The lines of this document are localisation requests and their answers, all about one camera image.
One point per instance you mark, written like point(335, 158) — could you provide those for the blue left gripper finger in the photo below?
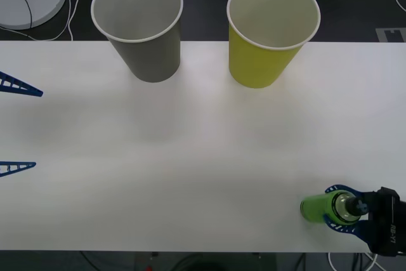
point(35, 92)
point(30, 165)

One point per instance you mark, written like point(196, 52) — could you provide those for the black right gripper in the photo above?
point(388, 223)

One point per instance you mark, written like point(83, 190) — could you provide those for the green plastic bottle black cap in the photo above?
point(314, 207)

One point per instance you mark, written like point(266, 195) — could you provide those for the grey plastic bin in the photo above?
point(152, 58)

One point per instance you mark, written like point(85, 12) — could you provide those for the yellow-green plastic bin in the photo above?
point(253, 64)

